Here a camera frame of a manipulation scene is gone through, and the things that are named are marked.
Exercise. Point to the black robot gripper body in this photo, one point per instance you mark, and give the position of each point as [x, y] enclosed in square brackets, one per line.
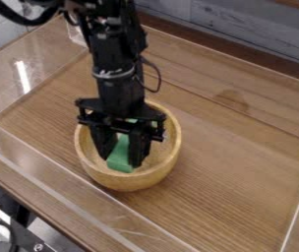
[121, 102]

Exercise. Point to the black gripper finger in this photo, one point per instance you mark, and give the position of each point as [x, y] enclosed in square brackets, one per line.
[139, 146]
[105, 139]

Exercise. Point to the green rectangular block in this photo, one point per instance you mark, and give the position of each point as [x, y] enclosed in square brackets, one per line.
[118, 159]

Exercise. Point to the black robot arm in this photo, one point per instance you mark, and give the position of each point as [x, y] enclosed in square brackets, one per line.
[114, 36]

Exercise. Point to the brown wooden bowl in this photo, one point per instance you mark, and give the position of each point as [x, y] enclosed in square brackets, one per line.
[113, 172]

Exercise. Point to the clear acrylic tray wall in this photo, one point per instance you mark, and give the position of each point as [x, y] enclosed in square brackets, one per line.
[230, 199]

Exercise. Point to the black metal table frame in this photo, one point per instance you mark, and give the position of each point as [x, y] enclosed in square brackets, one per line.
[16, 237]

